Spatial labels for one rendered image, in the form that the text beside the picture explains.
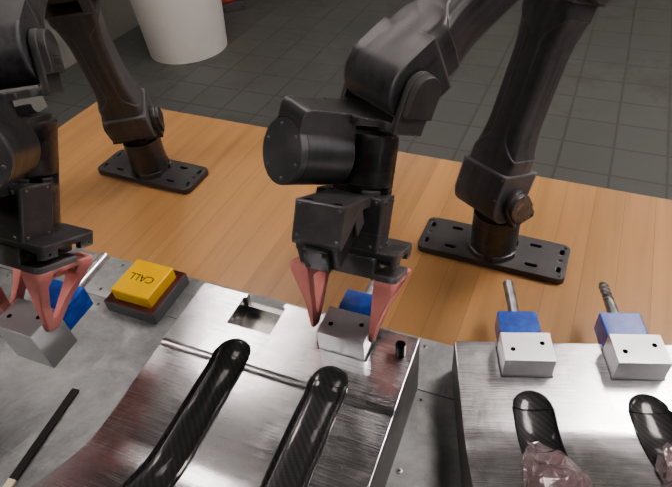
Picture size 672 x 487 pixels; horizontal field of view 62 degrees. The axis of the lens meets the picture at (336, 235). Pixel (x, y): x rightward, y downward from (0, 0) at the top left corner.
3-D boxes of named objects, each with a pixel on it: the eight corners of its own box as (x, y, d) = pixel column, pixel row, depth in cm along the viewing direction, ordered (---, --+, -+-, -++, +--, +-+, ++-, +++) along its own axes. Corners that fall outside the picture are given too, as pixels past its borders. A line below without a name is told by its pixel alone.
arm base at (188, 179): (175, 156, 89) (200, 133, 94) (80, 135, 96) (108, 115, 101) (187, 195, 94) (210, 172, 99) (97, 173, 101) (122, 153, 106)
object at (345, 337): (362, 278, 68) (360, 245, 65) (402, 287, 67) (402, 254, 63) (321, 363, 59) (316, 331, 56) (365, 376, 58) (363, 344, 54)
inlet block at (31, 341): (97, 266, 67) (79, 234, 63) (131, 275, 65) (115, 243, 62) (17, 355, 58) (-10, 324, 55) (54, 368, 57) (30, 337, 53)
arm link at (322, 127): (303, 207, 45) (347, 59, 40) (250, 162, 51) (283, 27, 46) (401, 203, 53) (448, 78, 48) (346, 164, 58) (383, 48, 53)
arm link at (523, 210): (513, 202, 66) (544, 182, 68) (458, 169, 71) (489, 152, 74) (506, 241, 70) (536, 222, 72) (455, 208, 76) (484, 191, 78)
